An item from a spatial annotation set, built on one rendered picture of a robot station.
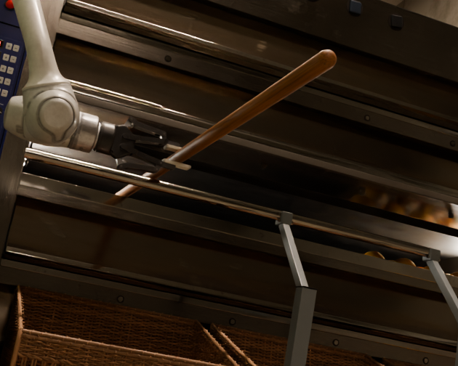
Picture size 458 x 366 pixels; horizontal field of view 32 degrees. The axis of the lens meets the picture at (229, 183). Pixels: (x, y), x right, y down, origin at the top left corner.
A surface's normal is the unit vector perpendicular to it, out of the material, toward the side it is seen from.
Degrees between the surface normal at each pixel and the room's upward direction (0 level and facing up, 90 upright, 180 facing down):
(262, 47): 70
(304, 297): 90
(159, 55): 90
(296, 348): 90
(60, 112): 108
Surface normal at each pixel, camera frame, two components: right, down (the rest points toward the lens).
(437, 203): -0.12, 0.92
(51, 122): 0.36, 0.10
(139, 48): 0.33, -0.16
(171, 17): 0.37, -0.48
